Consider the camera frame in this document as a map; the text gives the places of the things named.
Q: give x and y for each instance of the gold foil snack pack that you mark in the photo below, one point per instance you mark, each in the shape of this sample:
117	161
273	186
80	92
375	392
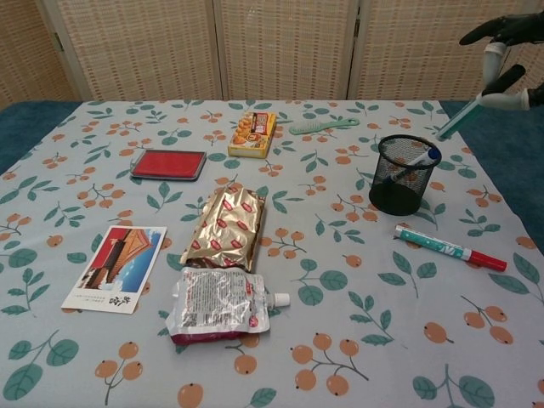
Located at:
227	225

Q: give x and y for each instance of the white spout drink pouch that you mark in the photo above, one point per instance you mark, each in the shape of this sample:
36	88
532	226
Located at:
212	302

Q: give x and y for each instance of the red-capped teal white marker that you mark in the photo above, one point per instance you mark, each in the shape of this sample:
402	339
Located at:
442	247

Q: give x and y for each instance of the yellow food box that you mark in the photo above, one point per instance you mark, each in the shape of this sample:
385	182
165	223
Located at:
251	136

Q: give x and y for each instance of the black mesh pen holder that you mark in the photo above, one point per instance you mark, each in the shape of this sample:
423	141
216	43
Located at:
395	204

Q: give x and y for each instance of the black-capped teal white marker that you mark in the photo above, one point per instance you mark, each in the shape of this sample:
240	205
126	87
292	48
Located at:
457	120

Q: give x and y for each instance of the red building postcard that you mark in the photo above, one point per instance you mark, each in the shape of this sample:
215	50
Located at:
119	268

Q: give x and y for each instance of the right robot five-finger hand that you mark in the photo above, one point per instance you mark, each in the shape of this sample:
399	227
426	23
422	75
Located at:
520	27

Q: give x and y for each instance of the red ink stamp pad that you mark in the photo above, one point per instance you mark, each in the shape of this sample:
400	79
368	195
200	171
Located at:
168	165

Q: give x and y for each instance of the floral leaf print tablecloth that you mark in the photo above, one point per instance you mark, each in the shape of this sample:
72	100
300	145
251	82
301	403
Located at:
323	331

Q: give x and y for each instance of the woven folding screen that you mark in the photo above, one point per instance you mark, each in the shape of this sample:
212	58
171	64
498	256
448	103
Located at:
276	47

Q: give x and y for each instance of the green plastic comb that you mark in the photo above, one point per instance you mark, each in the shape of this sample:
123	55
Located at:
310	126

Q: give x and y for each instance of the blue-capped white marker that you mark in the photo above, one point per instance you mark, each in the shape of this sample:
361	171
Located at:
427	157

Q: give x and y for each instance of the teal blue table cover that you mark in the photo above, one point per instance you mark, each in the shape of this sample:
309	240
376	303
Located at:
506	161

